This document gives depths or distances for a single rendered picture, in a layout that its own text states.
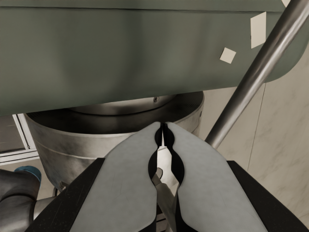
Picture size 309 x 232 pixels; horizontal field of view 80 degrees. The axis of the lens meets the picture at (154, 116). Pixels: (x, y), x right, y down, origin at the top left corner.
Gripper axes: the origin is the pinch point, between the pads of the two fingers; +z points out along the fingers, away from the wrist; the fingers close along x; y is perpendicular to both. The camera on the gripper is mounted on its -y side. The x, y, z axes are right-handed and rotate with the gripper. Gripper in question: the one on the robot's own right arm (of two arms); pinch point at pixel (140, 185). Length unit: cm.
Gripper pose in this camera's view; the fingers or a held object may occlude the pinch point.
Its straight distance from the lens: 52.8
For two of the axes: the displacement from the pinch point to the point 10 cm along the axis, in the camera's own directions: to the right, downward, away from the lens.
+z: 9.4, -1.3, 3.0
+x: 3.3, 4.6, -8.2
